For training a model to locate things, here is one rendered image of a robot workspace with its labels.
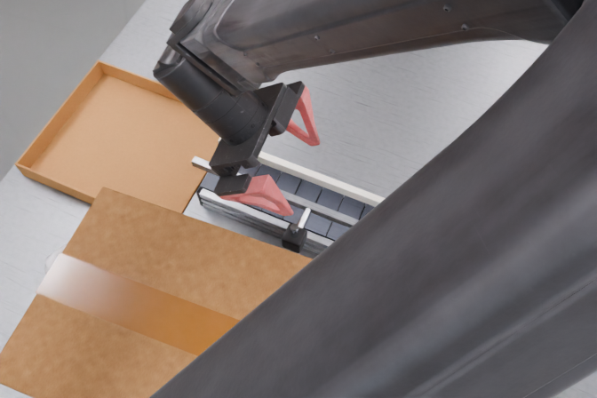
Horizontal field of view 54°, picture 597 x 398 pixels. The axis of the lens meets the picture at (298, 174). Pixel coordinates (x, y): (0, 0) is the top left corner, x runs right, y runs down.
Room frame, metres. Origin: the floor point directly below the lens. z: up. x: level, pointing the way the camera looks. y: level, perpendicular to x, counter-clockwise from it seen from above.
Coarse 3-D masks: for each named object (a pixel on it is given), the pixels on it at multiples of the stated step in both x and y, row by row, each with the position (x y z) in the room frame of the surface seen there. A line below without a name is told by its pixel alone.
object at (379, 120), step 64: (128, 64) 0.79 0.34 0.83; (384, 64) 0.79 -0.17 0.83; (448, 64) 0.79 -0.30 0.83; (512, 64) 0.79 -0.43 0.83; (320, 128) 0.63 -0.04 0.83; (384, 128) 0.63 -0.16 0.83; (448, 128) 0.63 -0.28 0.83; (0, 192) 0.49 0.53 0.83; (384, 192) 0.49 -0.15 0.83; (0, 256) 0.37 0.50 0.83; (0, 320) 0.26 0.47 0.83; (0, 384) 0.17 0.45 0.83; (576, 384) 0.17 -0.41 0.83
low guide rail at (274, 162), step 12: (264, 156) 0.51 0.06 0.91; (276, 168) 0.50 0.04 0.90; (288, 168) 0.49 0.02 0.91; (300, 168) 0.49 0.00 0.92; (312, 180) 0.47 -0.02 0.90; (324, 180) 0.47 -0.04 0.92; (336, 180) 0.47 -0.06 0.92; (348, 192) 0.45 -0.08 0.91; (360, 192) 0.45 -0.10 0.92; (372, 204) 0.43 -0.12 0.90
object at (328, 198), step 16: (208, 176) 0.50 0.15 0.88; (256, 176) 0.50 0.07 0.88; (272, 176) 0.50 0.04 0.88; (288, 176) 0.50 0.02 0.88; (288, 192) 0.47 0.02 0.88; (304, 192) 0.47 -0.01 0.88; (320, 192) 0.47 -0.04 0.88; (336, 192) 0.47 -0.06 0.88; (256, 208) 0.44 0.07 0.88; (336, 208) 0.44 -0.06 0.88; (352, 208) 0.44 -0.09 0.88; (368, 208) 0.44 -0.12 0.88; (320, 224) 0.41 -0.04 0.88; (336, 224) 0.41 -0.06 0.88
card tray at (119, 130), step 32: (96, 64) 0.75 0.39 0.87; (96, 96) 0.70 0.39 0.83; (128, 96) 0.70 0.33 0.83; (160, 96) 0.70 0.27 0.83; (64, 128) 0.63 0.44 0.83; (96, 128) 0.63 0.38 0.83; (128, 128) 0.63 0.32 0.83; (160, 128) 0.63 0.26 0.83; (192, 128) 0.63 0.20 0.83; (32, 160) 0.55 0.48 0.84; (64, 160) 0.56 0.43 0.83; (96, 160) 0.56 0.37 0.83; (128, 160) 0.56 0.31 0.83; (160, 160) 0.56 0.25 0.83; (64, 192) 0.49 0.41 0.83; (96, 192) 0.49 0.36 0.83; (128, 192) 0.49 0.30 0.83; (160, 192) 0.49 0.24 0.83; (192, 192) 0.49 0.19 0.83
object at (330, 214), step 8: (192, 160) 0.48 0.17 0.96; (200, 160) 0.48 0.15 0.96; (200, 168) 0.47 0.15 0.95; (208, 168) 0.46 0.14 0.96; (288, 200) 0.41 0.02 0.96; (296, 200) 0.41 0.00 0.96; (304, 200) 0.41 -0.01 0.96; (304, 208) 0.40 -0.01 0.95; (312, 208) 0.39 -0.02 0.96; (320, 208) 0.39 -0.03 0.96; (328, 208) 0.39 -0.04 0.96; (320, 216) 0.39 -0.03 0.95; (328, 216) 0.38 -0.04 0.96; (336, 216) 0.38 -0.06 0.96; (344, 216) 0.38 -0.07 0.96; (344, 224) 0.37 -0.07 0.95; (352, 224) 0.37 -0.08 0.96
